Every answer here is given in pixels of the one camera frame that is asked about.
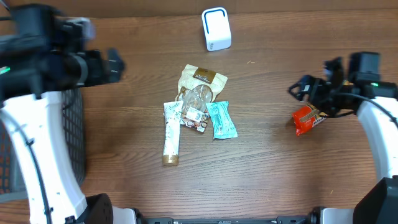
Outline orange spaghetti pasta packet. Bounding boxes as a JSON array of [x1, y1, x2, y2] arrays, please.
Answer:
[[292, 104, 327, 136]]

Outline white tube with gold cap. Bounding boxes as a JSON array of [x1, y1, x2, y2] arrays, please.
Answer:
[[162, 101, 183, 166]]

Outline beige nut snack pouch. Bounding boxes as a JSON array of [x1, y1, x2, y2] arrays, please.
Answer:
[[175, 64, 228, 133]]

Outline teal snack bar wrapper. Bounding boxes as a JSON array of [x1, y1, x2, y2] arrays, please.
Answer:
[[206, 101, 238, 139]]

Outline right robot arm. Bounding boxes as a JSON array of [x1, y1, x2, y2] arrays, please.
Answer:
[[288, 52, 397, 223]]

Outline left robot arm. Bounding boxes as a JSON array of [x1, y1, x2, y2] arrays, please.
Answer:
[[1, 4, 137, 224]]

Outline white barcode scanner stand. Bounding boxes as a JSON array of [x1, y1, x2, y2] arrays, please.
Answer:
[[201, 7, 232, 52]]

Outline grey plastic shopping basket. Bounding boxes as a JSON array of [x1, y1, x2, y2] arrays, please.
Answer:
[[1, 90, 86, 203]]

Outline cardboard panel backdrop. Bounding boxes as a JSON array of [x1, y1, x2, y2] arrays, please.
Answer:
[[0, 0, 398, 19]]

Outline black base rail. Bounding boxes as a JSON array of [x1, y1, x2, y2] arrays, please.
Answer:
[[136, 215, 321, 224]]

